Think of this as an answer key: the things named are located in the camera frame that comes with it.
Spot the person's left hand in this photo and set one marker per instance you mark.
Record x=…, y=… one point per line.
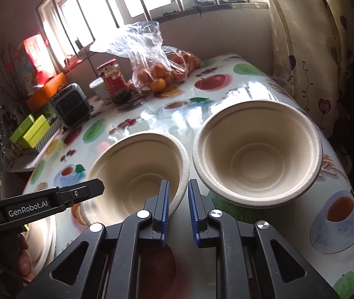
x=24, y=261

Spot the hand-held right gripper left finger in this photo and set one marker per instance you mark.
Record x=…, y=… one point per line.
x=164, y=211

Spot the yellow-green box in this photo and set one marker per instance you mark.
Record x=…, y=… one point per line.
x=37, y=134

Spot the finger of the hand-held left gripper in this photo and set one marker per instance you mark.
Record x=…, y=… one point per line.
x=90, y=187

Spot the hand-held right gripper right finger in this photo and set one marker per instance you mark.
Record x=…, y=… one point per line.
x=192, y=211

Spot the red gift box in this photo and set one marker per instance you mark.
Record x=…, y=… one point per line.
x=37, y=56

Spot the orange tray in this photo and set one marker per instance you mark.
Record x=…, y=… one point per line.
x=46, y=92

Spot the white paper cup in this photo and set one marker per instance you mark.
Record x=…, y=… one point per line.
x=99, y=88

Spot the barred window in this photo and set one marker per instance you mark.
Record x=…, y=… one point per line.
x=108, y=6

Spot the dark green box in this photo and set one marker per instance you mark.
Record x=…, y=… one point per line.
x=21, y=129

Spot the striped box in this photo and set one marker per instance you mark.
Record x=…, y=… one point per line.
x=44, y=142

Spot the small grey heater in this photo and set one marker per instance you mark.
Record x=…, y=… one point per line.
x=71, y=106

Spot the fruit print tablecloth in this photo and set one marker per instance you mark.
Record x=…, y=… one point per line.
x=289, y=224

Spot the red label jar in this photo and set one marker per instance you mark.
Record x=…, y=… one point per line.
x=114, y=81

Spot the plastic bag of oranges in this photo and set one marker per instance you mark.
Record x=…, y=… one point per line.
x=158, y=74

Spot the patterned curtain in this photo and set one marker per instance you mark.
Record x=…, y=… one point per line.
x=314, y=53

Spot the beige paper bowl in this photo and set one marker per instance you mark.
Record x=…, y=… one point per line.
x=258, y=152
x=133, y=174

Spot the grey flat board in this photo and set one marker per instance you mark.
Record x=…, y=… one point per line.
x=21, y=162

